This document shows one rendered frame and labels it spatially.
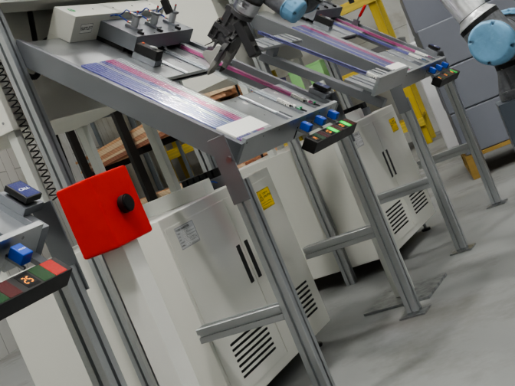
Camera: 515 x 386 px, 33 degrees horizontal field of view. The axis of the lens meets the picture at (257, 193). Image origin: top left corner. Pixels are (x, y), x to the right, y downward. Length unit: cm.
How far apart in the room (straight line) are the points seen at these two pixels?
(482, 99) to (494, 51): 295
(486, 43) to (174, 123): 82
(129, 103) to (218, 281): 56
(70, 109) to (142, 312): 99
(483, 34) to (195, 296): 101
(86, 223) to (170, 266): 51
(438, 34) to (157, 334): 366
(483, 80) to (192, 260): 319
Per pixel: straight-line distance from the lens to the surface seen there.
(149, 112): 228
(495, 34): 235
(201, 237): 247
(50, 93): 273
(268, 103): 260
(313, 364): 222
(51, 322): 266
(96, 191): 187
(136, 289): 193
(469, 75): 530
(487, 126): 532
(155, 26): 280
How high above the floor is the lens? 72
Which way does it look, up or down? 3 degrees down
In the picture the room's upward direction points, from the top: 23 degrees counter-clockwise
